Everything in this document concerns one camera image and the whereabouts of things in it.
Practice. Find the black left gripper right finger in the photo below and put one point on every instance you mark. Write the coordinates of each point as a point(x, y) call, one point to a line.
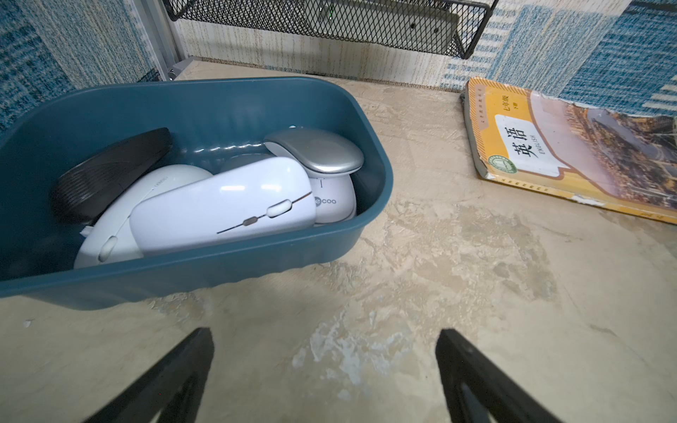
point(476, 390)

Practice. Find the white rounded computer mouse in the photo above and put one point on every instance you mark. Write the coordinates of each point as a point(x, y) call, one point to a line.
point(110, 239)

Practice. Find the teal plastic storage box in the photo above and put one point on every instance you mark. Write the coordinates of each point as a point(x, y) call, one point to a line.
point(210, 121)

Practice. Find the white logo computer mouse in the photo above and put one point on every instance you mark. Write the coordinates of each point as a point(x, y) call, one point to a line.
point(335, 199)

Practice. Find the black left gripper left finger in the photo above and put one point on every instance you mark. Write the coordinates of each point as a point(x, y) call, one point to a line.
point(169, 391)

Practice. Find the black computer mouse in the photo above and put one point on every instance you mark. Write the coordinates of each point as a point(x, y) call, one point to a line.
point(83, 193)

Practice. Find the black mesh desk shelf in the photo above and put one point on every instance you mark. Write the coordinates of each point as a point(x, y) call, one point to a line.
point(447, 28)

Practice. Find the silver grey computer mouse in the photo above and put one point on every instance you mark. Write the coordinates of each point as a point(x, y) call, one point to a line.
point(322, 153)

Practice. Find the yellow English textbook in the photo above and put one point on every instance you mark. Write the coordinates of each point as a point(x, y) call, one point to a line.
point(598, 157)

